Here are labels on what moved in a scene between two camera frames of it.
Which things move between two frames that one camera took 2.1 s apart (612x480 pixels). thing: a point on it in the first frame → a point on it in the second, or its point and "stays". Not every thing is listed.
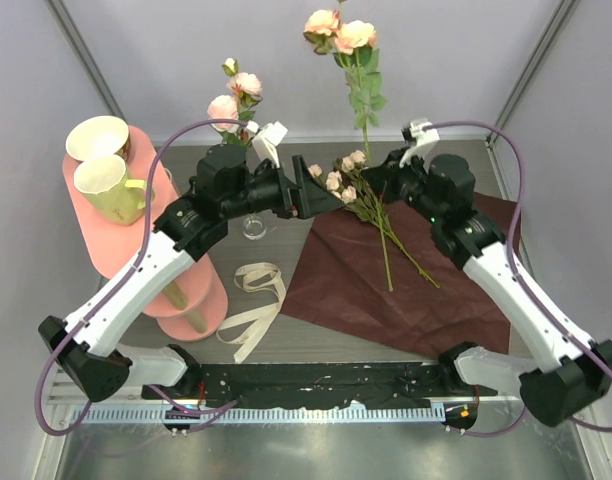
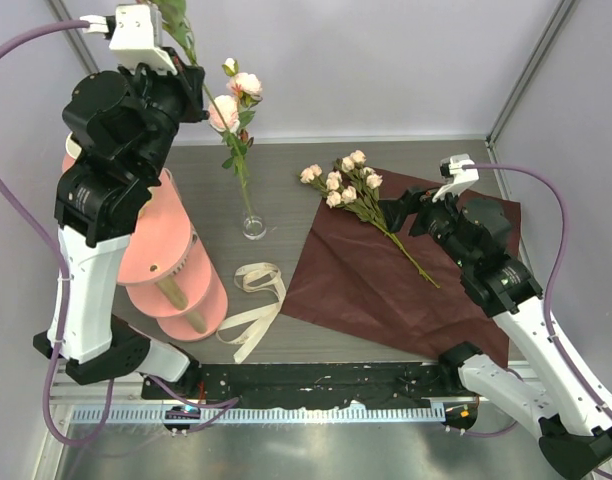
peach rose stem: [351, 43] → [173, 15]
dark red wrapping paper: [383, 277] stays
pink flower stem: [249, 90] stays
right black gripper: [387, 174] → [415, 200]
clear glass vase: [254, 227] stays
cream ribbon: [255, 277] stays
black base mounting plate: [398, 385] stays
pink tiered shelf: [190, 309] stays
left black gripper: [304, 199] → [187, 81]
